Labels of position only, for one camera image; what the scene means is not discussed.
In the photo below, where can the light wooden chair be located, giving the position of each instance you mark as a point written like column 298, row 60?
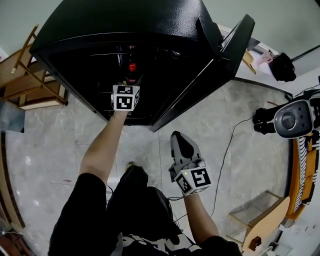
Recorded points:
column 249, row 61

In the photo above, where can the person's black trousers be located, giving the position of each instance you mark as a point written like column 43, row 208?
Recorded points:
column 137, row 190

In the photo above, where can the grey marble floor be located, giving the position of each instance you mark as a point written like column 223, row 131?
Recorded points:
column 50, row 140

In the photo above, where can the person's olive shoe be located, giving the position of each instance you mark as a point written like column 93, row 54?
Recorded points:
column 130, row 165

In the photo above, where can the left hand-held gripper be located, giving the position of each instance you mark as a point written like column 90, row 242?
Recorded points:
column 124, row 99

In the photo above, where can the black shoes pair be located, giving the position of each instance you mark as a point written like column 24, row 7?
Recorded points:
column 262, row 120

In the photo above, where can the grey round-faced machine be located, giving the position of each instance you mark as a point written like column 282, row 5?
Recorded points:
column 293, row 119

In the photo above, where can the wooden shelf rack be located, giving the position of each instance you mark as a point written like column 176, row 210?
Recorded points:
column 30, row 82

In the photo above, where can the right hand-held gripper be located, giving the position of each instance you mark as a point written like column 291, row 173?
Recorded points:
column 192, row 177

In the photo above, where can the black fridge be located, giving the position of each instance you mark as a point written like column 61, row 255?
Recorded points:
column 120, row 30

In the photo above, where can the pink white paper bag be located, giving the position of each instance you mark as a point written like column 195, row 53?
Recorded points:
column 265, row 58

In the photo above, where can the black fridge door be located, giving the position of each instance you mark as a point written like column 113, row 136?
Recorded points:
column 200, row 82

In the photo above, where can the dark soda bottle red label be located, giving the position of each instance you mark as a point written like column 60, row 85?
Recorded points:
column 131, row 74

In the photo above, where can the black bag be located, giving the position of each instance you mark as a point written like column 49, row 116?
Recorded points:
column 283, row 67

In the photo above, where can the wooden chair with metal frame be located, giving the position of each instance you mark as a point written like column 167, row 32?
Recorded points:
column 262, row 222

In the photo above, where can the person's left forearm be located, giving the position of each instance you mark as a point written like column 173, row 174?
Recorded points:
column 105, row 147

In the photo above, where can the person's right forearm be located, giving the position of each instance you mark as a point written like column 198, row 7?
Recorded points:
column 202, row 217

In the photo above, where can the person's black printed shirt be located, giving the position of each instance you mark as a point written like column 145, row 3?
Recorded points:
column 82, row 225

